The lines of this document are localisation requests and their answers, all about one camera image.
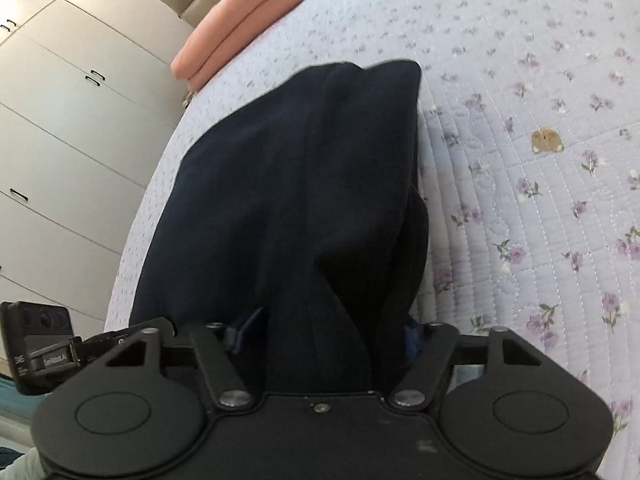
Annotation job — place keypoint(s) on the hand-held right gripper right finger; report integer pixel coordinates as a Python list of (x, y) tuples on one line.
[(412, 340)]

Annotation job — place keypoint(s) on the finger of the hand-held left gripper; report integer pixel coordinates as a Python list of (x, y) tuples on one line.
[(95, 347)]

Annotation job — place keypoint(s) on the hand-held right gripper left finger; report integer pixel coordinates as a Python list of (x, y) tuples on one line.
[(245, 332)]

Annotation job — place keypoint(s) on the dark navy striped hoodie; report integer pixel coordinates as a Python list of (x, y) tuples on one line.
[(300, 210)]

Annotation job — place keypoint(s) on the cream wardrobe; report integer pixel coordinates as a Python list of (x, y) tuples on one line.
[(65, 135)]

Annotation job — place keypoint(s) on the floral quilted bedspread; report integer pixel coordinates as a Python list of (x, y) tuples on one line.
[(525, 160)]

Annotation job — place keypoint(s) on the pink pillow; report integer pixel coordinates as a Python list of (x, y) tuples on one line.
[(250, 35), (235, 20)]

